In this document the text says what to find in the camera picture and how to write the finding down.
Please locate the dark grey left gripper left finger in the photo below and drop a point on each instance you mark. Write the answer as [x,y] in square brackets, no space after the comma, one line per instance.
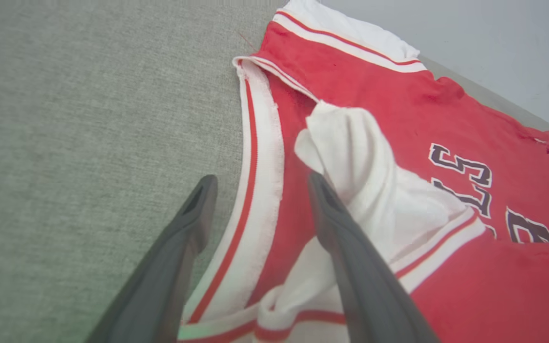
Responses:
[169,271]

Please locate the red and white basketball jersey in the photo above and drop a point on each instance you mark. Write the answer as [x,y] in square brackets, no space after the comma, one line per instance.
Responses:
[398,190]

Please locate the grey fabric sofa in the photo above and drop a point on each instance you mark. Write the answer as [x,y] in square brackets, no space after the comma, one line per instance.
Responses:
[88,133]

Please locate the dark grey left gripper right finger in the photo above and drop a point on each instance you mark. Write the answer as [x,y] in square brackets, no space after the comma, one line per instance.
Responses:
[365,276]

